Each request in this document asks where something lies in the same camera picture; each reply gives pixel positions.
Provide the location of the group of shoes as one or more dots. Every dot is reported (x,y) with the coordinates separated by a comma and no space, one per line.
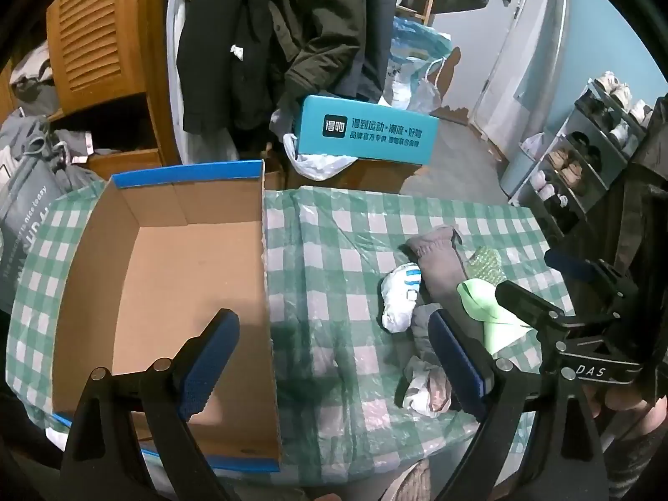
(566,167)

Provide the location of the grey hoodie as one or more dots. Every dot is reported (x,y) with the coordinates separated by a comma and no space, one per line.
(31,141)

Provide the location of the brown cardboard box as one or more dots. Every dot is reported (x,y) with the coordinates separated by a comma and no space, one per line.
(365,177)

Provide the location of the white plastic bag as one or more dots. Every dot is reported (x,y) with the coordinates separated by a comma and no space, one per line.
(313,164)

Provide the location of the wooden louvered cabinet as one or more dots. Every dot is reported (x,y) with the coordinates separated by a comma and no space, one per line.
(99,26)

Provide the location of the pale plastic bag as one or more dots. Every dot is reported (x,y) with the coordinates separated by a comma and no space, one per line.
(422,391)

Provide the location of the white door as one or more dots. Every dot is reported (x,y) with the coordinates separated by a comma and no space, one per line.
(522,62)

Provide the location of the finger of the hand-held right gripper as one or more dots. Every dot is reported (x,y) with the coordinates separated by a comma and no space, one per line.
(579,269)
(527,305)

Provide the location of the light blue bin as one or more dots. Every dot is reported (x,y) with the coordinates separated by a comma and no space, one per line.
(516,177)

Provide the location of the olive hanging jacket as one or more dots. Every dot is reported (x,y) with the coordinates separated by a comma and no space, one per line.
(323,21)

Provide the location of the green checkered tablecloth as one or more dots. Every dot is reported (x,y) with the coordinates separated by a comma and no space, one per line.
(339,271)

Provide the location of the grey shoe rack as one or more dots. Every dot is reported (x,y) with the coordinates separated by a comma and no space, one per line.
(574,125)

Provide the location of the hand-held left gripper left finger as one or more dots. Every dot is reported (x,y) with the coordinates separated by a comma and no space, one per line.
(209,370)

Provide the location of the person's right forearm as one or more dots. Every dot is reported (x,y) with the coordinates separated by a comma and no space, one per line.
(636,459)

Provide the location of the white tissue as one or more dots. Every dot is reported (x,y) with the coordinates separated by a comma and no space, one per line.
(237,52)

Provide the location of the light green cloth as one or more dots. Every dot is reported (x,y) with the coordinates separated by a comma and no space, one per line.
(477,297)

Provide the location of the person's right hand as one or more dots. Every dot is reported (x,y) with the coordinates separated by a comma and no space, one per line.
(626,402)

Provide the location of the grey printed bag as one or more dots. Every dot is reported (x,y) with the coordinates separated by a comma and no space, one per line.
(26,203)

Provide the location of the white sock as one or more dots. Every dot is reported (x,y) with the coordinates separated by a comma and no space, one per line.
(399,297)

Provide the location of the teal cardboard box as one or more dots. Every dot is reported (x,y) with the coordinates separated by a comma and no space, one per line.
(365,133)

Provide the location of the grey clothes pile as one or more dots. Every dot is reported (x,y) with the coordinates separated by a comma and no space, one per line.
(34,83)

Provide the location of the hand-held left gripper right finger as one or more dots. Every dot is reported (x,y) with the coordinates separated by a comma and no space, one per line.
(462,370)

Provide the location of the green patterned sock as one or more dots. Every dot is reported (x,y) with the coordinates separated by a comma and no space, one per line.
(485,266)

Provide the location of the grey fuzzy sock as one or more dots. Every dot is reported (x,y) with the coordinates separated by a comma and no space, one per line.
(438,271)

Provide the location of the cardboard box blue trim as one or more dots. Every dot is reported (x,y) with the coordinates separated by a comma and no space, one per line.
(172,282)

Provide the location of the blue plastic bag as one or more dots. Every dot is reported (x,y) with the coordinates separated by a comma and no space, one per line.
(412,47)

